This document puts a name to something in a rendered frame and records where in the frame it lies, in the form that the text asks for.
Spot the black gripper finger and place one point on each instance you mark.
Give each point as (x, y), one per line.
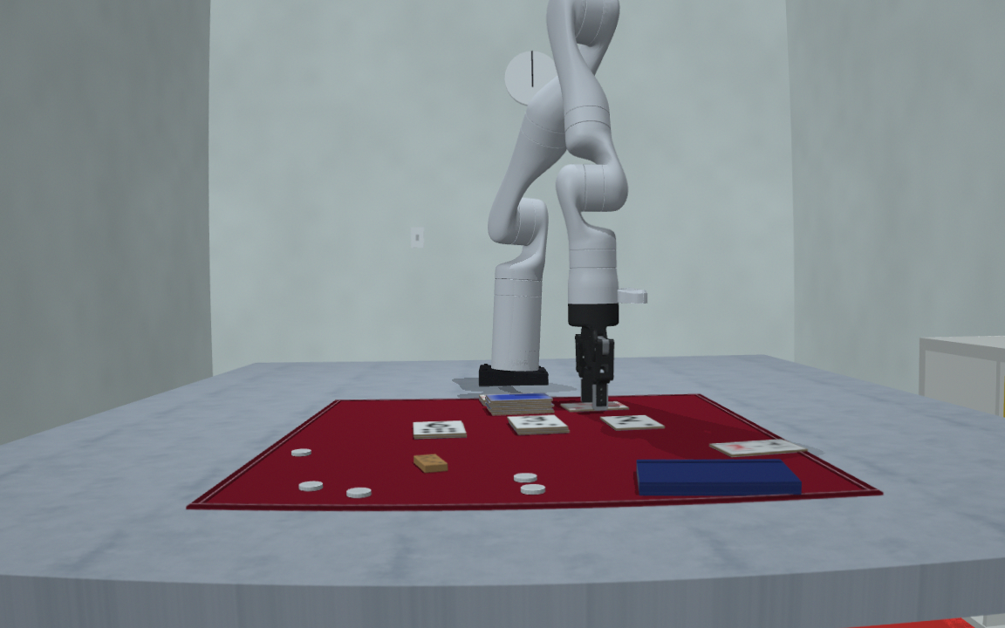
(583, 372)
(604, 355)

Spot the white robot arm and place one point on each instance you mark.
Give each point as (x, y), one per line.
(575, 103)

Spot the dark red play mat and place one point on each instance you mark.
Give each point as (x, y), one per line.
(371, 444)
(200, 502)

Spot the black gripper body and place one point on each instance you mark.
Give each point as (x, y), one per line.
(593, 320)

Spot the white playing card with red symbols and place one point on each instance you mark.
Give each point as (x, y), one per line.
(587, 407)

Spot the blue playing card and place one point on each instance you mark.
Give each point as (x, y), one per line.
(518, 397)

